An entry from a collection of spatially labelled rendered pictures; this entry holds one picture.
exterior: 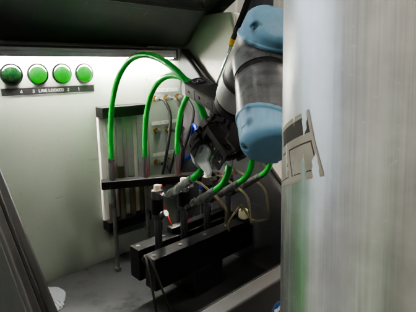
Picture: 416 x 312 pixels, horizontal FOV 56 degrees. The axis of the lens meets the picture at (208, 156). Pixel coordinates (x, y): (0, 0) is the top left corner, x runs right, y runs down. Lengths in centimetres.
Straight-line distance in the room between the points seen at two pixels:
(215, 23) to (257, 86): 78
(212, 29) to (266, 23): 74
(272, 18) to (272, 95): 11
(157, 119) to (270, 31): 78
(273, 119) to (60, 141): 75
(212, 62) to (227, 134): 61
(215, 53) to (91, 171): 50
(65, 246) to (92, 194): 16
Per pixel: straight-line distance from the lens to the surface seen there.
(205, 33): 125
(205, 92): 66
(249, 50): 50
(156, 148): 124
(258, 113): 43
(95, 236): 120
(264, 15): 51
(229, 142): 63
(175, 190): 84
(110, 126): 103
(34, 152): 106
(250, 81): 46
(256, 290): 86
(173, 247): 95
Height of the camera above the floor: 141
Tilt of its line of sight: 14 degrees down
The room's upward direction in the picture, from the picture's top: straight up
